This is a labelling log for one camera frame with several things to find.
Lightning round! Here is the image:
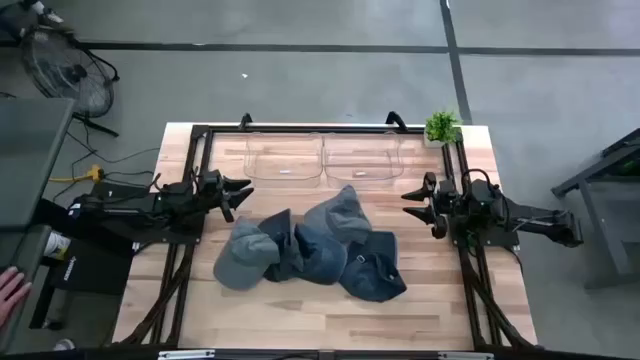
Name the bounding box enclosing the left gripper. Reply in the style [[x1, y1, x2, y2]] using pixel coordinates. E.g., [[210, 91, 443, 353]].
[[197, 169, 256, 224]]

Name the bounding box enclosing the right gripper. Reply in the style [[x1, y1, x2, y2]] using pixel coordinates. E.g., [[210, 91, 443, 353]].
[[400, 171, 459, 240]]

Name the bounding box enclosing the light grey cap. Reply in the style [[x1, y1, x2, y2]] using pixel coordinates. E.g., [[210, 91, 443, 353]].
[[213, 215, 281, 292]]

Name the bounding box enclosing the dark blue denim cap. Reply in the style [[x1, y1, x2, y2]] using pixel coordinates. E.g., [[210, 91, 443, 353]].
[[257, 208, 306, 284]]

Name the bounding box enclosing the blue-grey cap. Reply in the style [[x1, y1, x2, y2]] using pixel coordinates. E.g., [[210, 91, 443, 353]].
[[303, 184, 373, 246]]

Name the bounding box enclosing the clear plastic bin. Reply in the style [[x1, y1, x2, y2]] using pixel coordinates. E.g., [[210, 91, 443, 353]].
[[323, 131, 405, 190], [243, 131, 325, 190]]

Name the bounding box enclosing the small green potted plant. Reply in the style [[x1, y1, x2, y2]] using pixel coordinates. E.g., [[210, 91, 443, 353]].
[[423, 110, 464, 149]]

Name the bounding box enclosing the yellow power plug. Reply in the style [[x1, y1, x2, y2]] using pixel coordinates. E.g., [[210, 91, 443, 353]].
[[48, 164, 106, 184]]

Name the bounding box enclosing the black box with logo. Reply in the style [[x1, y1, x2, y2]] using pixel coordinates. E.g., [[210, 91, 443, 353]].
[[49, 238, 135, 296]]

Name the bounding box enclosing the grey metal table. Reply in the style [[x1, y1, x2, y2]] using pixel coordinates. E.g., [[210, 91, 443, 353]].
[[551, 127, 640, 290]]

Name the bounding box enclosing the white can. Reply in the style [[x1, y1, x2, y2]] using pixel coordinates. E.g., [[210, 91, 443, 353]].
[[43, 230, 72, 261]]

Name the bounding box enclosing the black floor fan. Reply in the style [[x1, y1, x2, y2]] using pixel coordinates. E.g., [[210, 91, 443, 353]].
[[19, 24, 121, 139]]

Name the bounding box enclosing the grey desk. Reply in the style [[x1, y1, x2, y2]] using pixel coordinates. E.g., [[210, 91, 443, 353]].
[[0, 97, 76, 231], [0, 223, 52, 354]]

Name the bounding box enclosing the person's hand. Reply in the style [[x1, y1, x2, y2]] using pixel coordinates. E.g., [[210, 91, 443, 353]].
[[0, 266, 33, 329]]

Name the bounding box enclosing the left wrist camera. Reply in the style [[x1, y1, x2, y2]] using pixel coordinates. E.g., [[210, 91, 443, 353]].
[[199, 169, 224, 189]]

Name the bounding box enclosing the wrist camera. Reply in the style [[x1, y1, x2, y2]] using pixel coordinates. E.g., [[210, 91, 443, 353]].
[[437, 177, 459, 201], [199, 169, 224, 189]]

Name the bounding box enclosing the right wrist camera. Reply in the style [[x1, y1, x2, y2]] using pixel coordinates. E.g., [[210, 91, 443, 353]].
[[437, 177, 459, 201]]

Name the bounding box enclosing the black aluminium frame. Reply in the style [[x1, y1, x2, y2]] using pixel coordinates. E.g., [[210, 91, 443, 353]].
[[119, 112, 539, 351]]

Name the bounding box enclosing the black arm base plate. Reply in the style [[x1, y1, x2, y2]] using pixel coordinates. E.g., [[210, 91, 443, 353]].
[[82, 182, 206, 246], [448, 207, 521, 249]]

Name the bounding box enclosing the navy cap with strap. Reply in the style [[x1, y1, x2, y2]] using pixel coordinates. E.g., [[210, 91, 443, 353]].
[[338, 230, 408, 303]]

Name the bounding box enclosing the black floor cable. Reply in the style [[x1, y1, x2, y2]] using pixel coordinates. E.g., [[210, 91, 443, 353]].
[[64, 130, 161, 166]]

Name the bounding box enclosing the silver aluminium bracket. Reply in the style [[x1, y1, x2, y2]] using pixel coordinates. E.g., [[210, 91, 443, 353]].
[[438, 351, 495, 360], [158, 349, 216, 360]]

